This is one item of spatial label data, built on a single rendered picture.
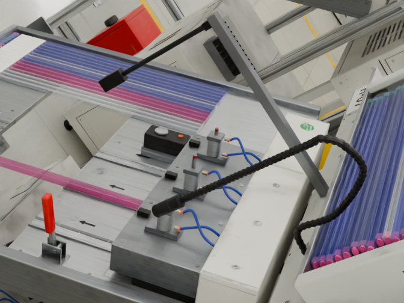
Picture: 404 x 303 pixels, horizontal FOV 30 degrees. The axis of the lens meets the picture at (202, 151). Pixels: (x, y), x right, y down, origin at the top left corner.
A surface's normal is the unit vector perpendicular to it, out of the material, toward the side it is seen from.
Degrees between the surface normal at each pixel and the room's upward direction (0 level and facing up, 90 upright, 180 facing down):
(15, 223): 0
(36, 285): 90
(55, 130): 0
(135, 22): 0
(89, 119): 90
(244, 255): 48
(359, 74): 90
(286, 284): 90
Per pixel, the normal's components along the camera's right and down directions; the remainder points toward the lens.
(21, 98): 0.12, -0.84
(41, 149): 0.77, -0.37
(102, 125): -0.33, 0.47
